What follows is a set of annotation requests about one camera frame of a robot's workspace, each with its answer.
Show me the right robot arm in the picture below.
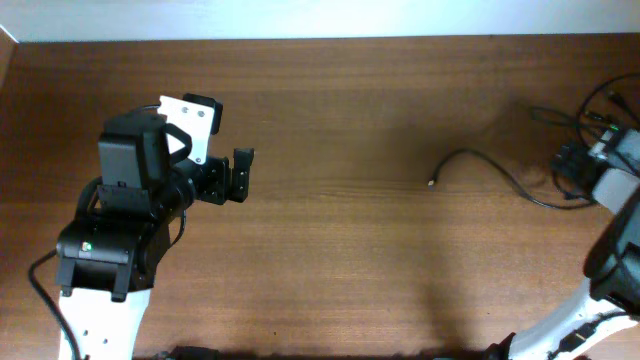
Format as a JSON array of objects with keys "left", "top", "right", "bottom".
[{"left": 482, "top": 144, "right": 639, "bottom": 360}]

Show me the black USB cable thick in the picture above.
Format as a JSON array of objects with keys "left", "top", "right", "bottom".
[{"left": 528, "top": 73, "right": 640, "bottom": 201}]

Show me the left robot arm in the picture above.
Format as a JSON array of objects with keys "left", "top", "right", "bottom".
[{"left": 56, "top": 112, "right": 254, "bottom": 359}]

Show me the black USB cable thin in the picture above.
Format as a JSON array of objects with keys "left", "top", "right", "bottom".
[{"left": 427, "top": 148, "right": 596, "bottom": 211}]

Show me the left camera cable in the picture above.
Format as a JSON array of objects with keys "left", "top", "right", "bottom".
[{"left": 27, "top": 249, "right": 81, "bottom": 360}]

